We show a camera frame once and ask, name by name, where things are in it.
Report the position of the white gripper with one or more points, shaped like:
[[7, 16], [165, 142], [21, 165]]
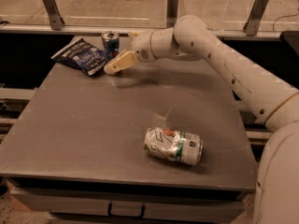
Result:
[[141, 47]]

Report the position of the blue silver redbull can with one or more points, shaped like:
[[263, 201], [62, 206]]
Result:
[[111, 44]]

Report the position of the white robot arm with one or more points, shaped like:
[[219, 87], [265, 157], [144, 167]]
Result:
[[273, 101]]

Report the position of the blue chip bag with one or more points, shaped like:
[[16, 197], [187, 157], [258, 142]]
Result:
[[81, 55]]

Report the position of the crushed white green soda can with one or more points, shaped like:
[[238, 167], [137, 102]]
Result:
[[173, 145]]

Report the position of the middle metal railing bracket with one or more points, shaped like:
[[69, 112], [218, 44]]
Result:
[[171, 12]]

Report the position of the metal railing bracket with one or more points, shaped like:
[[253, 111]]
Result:
[[251, 27], [55, 18], [171, 12]]

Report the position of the left metal railing bracket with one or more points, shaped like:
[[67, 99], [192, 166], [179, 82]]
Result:
[[55, 18]]

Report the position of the right metal railing bracket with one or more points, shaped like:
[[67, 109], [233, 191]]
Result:
[[251, 27]]

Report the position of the grey drawer with black handle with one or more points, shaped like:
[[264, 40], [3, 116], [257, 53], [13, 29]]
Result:
[[110, 207]]

